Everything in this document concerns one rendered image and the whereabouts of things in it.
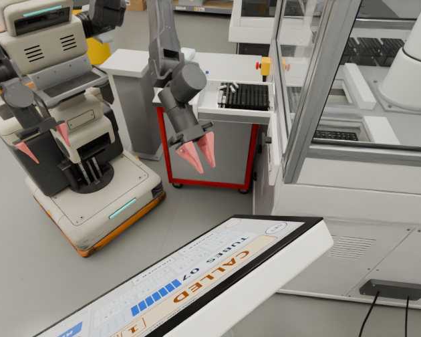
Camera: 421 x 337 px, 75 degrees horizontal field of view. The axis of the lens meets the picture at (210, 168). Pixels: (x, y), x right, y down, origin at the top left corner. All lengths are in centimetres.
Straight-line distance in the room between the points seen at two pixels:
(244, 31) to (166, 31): 135
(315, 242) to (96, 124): 110
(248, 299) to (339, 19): 49
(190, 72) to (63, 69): 70
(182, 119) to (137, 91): 135
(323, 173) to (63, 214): 138
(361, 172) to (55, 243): 174
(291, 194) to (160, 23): 59
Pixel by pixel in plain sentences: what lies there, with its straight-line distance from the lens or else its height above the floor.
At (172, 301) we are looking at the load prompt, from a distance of 43.
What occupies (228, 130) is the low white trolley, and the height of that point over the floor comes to 59.
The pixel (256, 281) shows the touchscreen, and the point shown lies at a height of 119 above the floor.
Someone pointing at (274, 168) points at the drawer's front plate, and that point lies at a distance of 92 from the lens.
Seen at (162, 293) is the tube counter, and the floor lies 111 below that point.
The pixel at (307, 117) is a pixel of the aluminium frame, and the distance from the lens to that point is 68.
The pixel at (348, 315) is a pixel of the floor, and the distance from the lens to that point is 177.
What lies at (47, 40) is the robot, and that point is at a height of 118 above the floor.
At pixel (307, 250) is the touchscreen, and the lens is 45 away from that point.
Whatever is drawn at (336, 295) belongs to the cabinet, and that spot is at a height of 9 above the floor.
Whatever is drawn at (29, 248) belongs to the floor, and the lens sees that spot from 208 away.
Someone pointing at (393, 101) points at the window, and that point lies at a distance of 74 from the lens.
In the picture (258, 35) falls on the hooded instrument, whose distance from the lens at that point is 202.
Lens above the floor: 156
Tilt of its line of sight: 47 degrees down
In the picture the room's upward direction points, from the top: straight up
